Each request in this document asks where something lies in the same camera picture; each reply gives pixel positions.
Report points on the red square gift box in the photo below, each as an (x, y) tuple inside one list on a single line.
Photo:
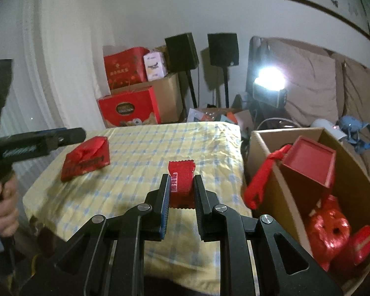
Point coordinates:
[(308, 160)]

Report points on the brown carton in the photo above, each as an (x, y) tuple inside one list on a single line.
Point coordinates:
[(169, 98)]

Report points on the black speaker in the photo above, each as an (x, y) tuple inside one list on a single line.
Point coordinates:
[(222, 49), (181, 52)]

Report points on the white domed device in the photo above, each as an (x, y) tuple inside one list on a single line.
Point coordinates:
[(323, 126)]

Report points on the red carton with oval label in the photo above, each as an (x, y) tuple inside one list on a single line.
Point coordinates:
[(129, 108)]

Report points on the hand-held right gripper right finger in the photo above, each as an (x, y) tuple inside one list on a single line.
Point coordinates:
[(199, 209)]

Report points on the yellow checked cloth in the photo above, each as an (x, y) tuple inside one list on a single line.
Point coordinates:
[(141, 148)]

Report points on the white printed box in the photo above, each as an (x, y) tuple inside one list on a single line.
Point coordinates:
[(155, 66)]

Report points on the small red packet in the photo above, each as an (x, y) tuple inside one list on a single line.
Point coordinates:
[(181, 185)]

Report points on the black speaker stand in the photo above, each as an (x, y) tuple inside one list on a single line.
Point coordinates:
[(225, 86), (191, 89)]

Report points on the red raffia bundle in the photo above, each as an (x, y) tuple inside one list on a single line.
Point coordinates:
[(326, 234)]

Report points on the red tote bag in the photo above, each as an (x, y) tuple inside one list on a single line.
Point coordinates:
[(86, 160)]

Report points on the cardboard box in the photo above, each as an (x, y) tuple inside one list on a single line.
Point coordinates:
[(351, 175)]

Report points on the bright portable lamp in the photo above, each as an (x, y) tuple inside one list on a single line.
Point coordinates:
[(269, 83)]

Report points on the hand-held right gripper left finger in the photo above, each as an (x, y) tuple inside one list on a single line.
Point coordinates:
[(166, 209)]

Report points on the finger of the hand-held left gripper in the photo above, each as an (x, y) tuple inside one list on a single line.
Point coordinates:
[(67, 138)]

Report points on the beige sofa cushion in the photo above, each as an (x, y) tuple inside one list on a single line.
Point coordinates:
[(363, 92), (305, 83)]

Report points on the brown sofa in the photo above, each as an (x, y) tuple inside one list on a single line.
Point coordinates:
[(336, 64)]

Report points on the carton of assorted clutter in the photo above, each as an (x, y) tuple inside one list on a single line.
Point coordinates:
[(215, 117)]

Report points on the person's left hand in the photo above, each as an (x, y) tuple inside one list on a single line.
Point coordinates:
[(9, 209)]

